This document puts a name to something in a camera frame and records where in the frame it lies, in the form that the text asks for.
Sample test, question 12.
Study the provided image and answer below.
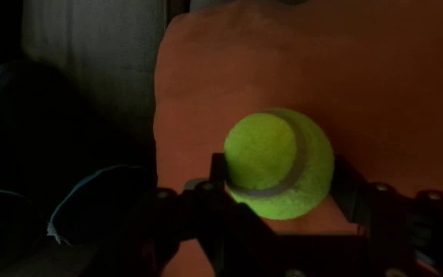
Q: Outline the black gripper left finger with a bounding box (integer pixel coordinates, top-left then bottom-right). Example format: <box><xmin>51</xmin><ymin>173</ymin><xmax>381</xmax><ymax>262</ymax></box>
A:
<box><xmin>128</xmin><ymin>151</ymin><xmax>280</xmax><ymax>277</ymax></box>

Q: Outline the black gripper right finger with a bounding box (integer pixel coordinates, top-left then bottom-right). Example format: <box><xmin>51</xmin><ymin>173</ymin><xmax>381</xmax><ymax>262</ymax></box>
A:
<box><xmin>331</xmin><ymin>153</ymin><xmax>443</xmax><ymax>277</ymax></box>

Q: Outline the yellow-green tennis ball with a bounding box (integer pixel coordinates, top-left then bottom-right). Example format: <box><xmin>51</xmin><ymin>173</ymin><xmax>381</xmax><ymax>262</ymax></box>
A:
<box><xmin>223</xmin><ymin>106</ymin><xmax>335</xmax><ymax>222</ymax></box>

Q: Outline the dark object with white edge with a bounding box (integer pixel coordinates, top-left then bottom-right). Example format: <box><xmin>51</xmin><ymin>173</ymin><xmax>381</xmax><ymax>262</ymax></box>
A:
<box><xmin>44</xmin><ymin>163</ymin><xmax>157</xmax><ymax>250</ymax></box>

